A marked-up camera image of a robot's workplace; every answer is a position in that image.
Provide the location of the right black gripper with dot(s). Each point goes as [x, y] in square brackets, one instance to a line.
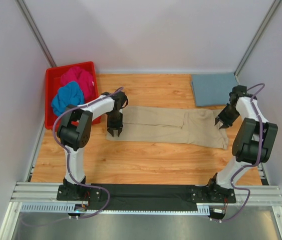
[226, 118]

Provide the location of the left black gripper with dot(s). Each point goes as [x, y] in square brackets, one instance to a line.
[114, 125]

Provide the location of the beige t shirt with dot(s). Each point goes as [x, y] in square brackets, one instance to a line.
[172, 125]

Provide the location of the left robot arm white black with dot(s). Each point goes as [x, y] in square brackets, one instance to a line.
[74, 132]

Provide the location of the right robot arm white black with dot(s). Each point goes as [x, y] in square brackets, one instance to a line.
[252, 145]

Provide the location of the folded grey-blue t shirt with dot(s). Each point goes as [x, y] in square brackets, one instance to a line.
[212, 89]

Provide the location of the crumpled blue t shirt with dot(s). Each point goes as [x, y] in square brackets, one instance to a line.
[70, 94]

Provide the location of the crumpled magenta t shirt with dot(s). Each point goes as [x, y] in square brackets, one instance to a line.
[83, 78]

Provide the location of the red plastic bin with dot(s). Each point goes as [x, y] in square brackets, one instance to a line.
[53, 83]

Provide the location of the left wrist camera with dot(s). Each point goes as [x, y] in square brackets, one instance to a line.
[121, 100]

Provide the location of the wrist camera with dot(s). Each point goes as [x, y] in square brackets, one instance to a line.
[121, 100]
[237, 92]

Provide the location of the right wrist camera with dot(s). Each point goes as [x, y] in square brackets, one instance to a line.
[237, 92]

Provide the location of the white slotted cable duct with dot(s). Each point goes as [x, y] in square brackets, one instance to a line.
[71, 208]

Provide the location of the aluminium frame rail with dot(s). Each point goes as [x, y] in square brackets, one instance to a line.
[256, 215]

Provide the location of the right corner aluminium post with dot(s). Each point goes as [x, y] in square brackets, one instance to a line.
[258, 35]

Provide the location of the corner aluminium post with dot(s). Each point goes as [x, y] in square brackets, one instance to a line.
[258, 35]
[35, 31]

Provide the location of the left corner aluminium post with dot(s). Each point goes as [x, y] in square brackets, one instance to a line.
[35, 31]

